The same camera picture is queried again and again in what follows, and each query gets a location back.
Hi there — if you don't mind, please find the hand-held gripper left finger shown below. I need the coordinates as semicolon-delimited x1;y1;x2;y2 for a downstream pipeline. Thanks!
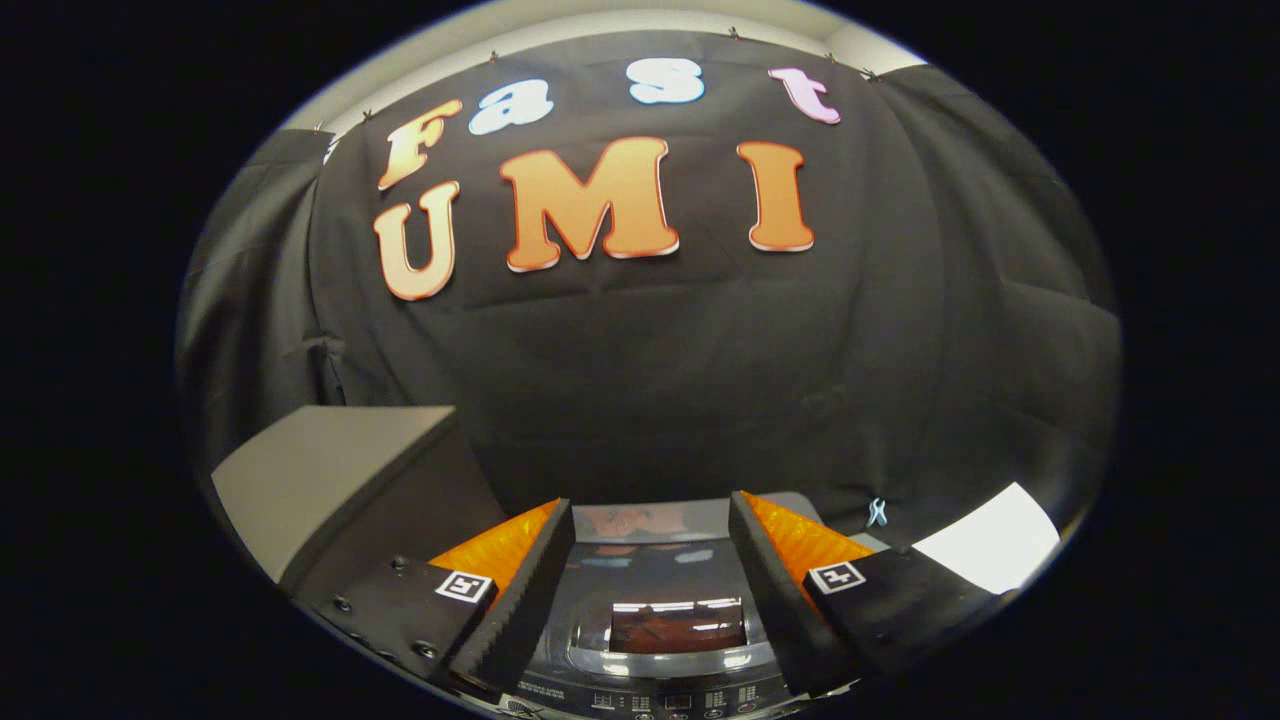
290;498;578;696

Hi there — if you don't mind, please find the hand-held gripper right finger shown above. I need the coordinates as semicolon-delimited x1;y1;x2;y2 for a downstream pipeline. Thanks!
728;490;1001;698

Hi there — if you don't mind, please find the grey washing machine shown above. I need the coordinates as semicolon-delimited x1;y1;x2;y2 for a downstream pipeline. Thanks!
500;490;841;720

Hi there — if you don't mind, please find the white board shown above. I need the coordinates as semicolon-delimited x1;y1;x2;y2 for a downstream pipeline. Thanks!
912;482;1061;596

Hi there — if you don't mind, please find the grey stand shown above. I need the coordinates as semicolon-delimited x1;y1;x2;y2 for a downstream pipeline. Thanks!
210;405;511;591

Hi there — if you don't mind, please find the black backdrop cloth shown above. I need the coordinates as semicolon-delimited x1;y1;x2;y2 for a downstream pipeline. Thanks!
175;30;1123;551

